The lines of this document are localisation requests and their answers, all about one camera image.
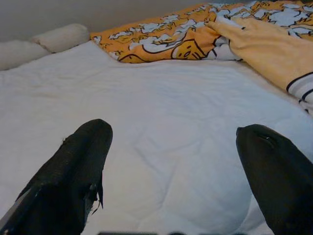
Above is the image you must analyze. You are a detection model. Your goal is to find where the short cream bolster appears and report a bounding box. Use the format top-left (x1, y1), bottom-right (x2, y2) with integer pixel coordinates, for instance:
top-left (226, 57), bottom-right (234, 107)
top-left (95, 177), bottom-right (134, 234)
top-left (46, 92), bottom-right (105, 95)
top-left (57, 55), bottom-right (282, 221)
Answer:
top-left (30, 23), bottom-right (90, 53)

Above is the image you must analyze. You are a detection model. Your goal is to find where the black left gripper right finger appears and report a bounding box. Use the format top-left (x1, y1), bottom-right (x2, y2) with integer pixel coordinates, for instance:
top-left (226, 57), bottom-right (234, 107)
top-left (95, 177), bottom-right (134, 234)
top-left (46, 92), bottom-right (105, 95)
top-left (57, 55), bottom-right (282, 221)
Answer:
top-left (236, 124), bottom-right (313, 235)

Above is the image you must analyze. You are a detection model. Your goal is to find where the white quilted mattress cover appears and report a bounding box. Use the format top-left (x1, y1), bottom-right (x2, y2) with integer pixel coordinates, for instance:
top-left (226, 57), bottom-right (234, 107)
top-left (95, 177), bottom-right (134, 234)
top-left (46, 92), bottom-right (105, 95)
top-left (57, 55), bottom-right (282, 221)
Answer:
top-left (0, 40), bottom-right (313, 235)

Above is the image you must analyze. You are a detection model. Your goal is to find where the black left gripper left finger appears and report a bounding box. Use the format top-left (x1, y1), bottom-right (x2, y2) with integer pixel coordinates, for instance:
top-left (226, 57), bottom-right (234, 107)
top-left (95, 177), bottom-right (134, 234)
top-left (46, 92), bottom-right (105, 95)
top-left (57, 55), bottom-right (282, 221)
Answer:
top-left (0, 118), bottom-right (113, 235)

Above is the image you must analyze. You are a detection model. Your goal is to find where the yellow orange cartoon egg blanket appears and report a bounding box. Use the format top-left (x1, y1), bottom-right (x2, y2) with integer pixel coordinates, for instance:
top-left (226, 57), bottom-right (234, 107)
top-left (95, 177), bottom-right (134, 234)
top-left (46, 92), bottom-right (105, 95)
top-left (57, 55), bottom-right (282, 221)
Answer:
top-left (89, 0), bottom-right (313, 116)

